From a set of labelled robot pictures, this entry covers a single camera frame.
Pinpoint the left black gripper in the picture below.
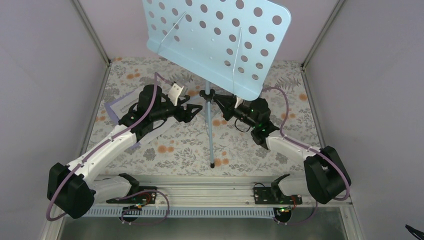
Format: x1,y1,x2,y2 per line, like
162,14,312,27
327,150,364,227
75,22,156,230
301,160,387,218
150,94,202,123

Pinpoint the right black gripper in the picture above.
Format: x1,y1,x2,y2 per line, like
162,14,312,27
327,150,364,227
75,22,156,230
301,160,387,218
213,95,257,129

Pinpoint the light blue music stand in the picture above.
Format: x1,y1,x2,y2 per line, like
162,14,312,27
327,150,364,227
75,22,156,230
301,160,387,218
141,0,293,169

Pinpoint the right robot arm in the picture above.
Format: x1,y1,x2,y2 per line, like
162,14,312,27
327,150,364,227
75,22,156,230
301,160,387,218
212,93,352,204

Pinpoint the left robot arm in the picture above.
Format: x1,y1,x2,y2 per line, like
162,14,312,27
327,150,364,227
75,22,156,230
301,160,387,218
46,83,203,222

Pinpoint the floral patterned mat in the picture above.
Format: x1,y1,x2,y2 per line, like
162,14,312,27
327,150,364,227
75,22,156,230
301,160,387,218
89,57,320,177

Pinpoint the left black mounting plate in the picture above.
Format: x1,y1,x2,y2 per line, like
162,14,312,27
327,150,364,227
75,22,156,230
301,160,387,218
106,191,157,205

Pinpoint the black mounting plate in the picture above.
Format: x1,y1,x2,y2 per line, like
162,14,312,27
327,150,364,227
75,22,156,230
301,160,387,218
106,191,157,205
253,186,303,205

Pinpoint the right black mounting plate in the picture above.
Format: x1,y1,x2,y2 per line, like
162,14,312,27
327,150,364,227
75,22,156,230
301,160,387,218
253,186,303,205

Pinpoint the black object at corner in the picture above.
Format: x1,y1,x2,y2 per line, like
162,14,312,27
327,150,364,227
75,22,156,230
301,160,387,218
405,224,424,240

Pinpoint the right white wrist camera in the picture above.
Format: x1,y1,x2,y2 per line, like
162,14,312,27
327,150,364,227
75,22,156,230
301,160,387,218
234,96,244,109

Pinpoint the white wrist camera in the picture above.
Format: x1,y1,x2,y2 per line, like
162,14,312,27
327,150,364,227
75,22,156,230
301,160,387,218
167,82,188,106
234,96,244,109

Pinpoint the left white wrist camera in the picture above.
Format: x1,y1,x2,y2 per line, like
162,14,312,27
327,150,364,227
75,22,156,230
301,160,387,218
167,82,188,106

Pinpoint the aluminium rail base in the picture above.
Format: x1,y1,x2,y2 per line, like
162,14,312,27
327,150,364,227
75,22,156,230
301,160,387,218
41,176,364,240

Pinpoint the light blue cable duct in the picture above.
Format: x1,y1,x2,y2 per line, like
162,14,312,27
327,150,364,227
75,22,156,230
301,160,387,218
83,206,275,219

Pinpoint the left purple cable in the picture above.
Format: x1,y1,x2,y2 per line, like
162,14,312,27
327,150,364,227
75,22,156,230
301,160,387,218
45,72,173,226

